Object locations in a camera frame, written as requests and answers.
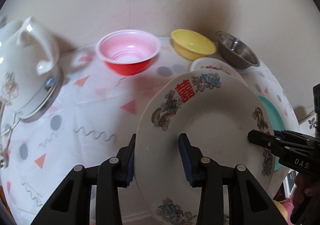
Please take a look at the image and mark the white patterned tablecloth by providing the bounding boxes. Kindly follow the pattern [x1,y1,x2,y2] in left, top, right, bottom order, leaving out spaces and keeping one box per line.
[0,37,301,225]

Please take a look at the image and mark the metal wire stand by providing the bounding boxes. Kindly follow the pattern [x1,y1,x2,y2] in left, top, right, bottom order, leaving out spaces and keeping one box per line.
[1,103,20,169]

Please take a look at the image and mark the red plastic bowl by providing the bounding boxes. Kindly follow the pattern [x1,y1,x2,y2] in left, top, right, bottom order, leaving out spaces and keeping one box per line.
[95,29,161,76]

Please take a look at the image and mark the stainless steel bowl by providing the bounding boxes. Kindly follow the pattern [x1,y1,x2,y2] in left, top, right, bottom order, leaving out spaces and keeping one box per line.
[216,31,260,70]

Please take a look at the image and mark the large white dragon plate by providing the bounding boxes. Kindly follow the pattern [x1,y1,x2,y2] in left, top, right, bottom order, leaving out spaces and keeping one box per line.
[134,69,275,224]

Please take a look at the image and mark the teal plate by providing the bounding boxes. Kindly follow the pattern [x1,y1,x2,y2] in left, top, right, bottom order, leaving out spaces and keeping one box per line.
[257,95,285,176]

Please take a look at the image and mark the right hand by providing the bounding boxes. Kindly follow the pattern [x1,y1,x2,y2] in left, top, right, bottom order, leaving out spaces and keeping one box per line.
[293,173,319,208]

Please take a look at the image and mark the small white floral plate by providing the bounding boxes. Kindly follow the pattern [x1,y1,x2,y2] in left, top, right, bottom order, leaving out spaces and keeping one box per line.
[189,57,246,84]

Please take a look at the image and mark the yellow bowl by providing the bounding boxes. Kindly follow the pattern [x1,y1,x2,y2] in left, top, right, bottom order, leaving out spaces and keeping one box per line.
[171,29,216,61]

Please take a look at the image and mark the black camera box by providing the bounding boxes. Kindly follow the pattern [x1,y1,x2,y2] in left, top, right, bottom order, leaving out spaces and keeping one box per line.
[313,84,320,140]

